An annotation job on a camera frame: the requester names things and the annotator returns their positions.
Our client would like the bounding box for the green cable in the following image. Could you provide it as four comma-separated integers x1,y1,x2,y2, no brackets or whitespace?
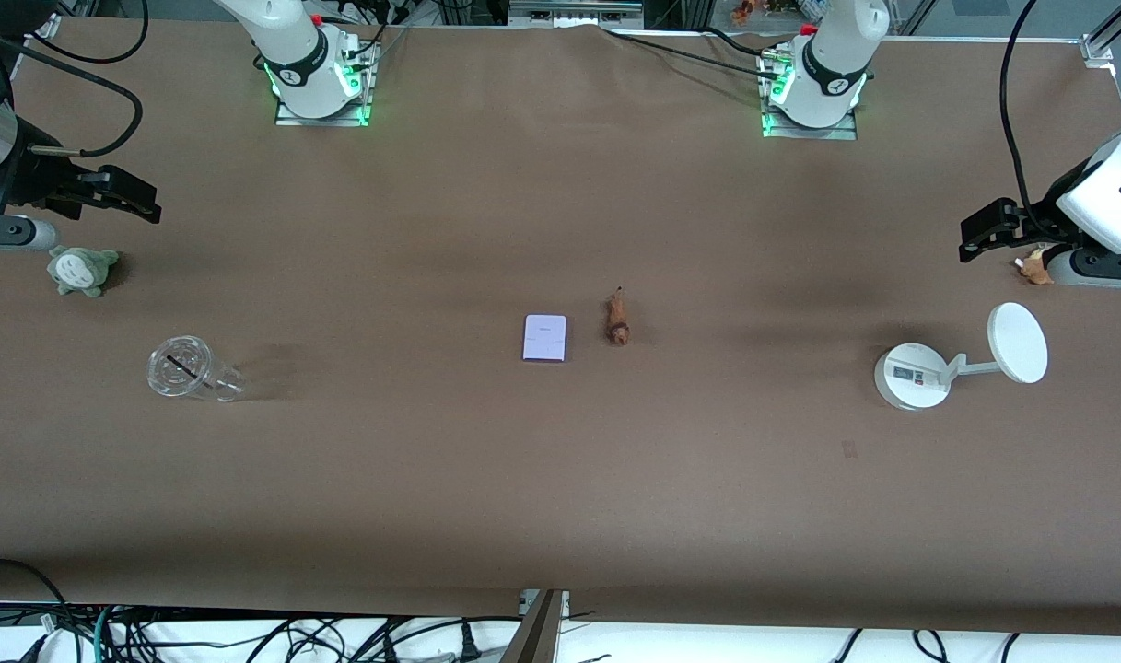
93,605,121,663

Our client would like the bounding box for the aluminium frame rail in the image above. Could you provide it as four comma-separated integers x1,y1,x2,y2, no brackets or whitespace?
508,0,646,29

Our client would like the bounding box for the brown frame post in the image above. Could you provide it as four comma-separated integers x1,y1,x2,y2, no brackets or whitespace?
499,589,571,663

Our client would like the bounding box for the grey totoro plush toy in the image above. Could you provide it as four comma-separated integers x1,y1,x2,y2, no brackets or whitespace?
47,244,120,298

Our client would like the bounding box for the white round desk lamp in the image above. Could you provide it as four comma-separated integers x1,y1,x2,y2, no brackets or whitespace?
873,301,1049,412

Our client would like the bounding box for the black cable across table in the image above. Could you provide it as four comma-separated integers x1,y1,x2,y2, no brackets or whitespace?
601,26,793,80

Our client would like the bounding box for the black looped floor cable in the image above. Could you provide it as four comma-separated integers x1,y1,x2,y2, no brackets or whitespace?
0,557,75,663

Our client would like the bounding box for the black hanging cable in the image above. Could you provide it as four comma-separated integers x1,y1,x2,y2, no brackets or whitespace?
24,0,149,65

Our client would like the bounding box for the brown table cover sheet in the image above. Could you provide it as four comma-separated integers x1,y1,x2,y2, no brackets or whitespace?
0,17,1121,638

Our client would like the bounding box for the small lavender card box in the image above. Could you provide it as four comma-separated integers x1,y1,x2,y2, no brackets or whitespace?
522,314,568,363

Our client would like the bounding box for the brown lion statue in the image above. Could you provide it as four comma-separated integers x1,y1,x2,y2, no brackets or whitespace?
605,286,632,348

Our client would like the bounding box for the clear plastic cup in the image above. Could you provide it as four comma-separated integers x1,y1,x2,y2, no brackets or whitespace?
146,335,247,403

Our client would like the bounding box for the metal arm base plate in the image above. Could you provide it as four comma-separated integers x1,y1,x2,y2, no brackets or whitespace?
760,48,858,142
274,39,374,128

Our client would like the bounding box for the small orange toy figure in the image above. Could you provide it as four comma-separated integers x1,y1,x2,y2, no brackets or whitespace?
1015,246,1055,285

